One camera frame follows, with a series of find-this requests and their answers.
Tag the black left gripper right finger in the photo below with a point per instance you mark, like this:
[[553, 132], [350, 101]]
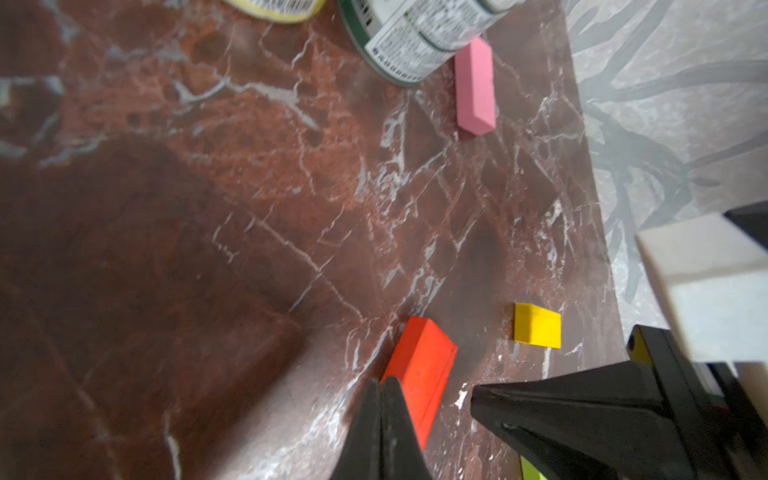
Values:
[[604, 423]]

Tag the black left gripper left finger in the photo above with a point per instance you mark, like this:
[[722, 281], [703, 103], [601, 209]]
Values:
[[381, 442]]

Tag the yellow block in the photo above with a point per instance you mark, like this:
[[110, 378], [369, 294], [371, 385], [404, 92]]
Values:
[[537, 326]]

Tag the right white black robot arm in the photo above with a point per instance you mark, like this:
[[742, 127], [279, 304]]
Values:
[[709, 275]]

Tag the pink small block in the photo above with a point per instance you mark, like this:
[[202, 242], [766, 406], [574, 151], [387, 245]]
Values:
[[475, 92]]

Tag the silver tin can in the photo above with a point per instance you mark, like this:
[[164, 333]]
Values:
[[406, 41]]

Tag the yellow green labelled tin can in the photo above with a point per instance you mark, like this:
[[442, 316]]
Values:
[[279, 11]]

